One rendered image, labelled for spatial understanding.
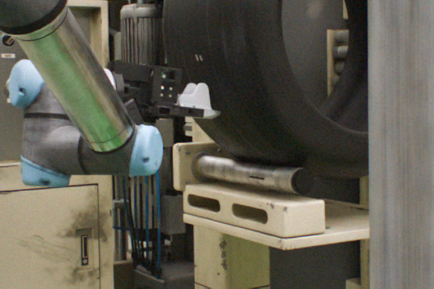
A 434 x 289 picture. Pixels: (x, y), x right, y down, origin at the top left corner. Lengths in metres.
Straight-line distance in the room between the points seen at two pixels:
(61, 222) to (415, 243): 1.74
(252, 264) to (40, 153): 0.72
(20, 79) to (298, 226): 0.53
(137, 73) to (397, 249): 1.16
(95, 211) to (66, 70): 0.94
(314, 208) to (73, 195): 0.68
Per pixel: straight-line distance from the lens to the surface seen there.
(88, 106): 1.12
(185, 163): 1.71
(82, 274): 1.99
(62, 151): 1.26
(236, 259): 1.83
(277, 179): 1.47
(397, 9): 0.22
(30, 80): 1.28
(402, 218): 0.22
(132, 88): 1.37
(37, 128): 1.29
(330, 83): 2.10
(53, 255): 1.95
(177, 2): 1.51
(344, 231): 1.52
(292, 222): 1.44
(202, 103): 1.42
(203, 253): 1.88
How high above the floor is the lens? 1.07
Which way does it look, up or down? 3 degrees down
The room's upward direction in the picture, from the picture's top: 1 degrees counter-clockwise
